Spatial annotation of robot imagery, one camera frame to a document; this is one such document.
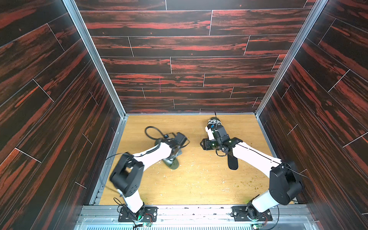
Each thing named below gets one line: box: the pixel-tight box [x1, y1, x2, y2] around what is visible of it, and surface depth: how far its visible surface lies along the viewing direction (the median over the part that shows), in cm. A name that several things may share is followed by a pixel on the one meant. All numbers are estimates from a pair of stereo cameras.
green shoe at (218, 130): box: [207, 116, 228, 140], surface depth 69 cm
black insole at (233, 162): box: [227, 153, 239, 171], surface depth 92 cm
